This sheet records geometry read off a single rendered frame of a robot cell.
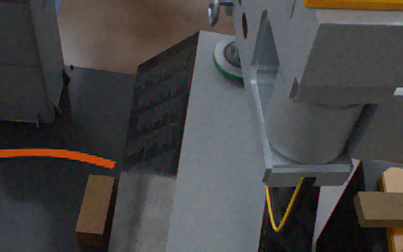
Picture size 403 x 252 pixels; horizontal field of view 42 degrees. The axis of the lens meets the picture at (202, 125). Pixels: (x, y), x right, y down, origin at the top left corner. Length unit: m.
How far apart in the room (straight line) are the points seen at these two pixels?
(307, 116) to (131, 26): 2.48
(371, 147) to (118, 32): 2.45
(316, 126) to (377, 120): 0.12
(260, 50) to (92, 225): 1.34
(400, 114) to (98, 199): 1.62
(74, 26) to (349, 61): 2.75
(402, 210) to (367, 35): 1.03
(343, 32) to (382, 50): 0.08
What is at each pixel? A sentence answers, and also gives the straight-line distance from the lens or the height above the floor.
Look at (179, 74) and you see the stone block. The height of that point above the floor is 0.81.
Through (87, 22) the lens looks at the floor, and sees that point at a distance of 3.46.
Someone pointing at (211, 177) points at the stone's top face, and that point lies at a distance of 1.61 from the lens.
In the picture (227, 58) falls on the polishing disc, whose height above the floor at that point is 0.92.
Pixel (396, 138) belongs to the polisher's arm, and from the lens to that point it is 1.15.
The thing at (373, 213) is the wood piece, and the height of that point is 0.83.
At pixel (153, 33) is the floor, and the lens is 3.37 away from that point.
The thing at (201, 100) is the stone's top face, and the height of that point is 0.86.
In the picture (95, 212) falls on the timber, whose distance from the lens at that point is 2.38.
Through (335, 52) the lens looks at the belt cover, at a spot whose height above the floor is 1.68.
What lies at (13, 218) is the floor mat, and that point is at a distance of 2.56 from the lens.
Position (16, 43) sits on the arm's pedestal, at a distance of 2.50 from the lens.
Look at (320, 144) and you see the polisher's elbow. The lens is 1.10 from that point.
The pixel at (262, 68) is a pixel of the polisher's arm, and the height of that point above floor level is 1.31.
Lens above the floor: 2.18
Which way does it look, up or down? 50 degrees down
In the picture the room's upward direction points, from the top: 8 degrees clockwise
